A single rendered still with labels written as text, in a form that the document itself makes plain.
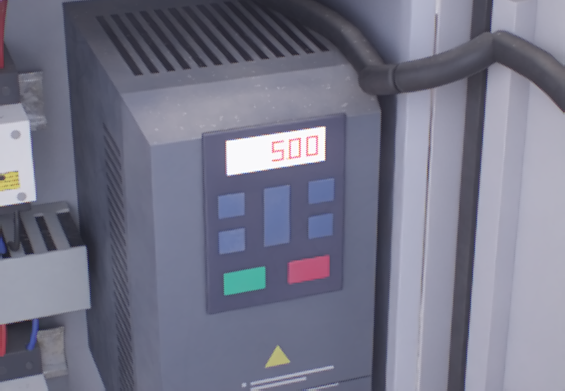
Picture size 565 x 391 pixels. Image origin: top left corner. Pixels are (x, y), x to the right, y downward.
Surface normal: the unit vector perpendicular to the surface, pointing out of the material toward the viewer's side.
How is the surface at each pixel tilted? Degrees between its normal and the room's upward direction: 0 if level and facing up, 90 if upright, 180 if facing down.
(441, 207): 90
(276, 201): 90
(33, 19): 90
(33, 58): 90
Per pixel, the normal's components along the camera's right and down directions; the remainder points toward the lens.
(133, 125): -0.86, 0.22
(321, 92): 0.15, -0.64
